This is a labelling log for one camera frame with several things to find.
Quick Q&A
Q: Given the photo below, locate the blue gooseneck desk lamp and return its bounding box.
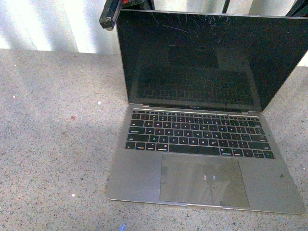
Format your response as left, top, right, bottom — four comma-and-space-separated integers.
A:
222, 0, 230, 14

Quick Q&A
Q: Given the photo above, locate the black gripper body with red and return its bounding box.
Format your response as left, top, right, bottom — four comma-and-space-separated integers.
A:
99, 0, 154, 31

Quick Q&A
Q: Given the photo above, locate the white pleated curtain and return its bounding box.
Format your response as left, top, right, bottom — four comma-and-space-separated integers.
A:
0, 0, 296, 54

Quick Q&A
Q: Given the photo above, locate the grey laptop with black screen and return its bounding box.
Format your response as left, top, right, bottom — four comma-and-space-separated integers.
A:
106, 9, 308, 214

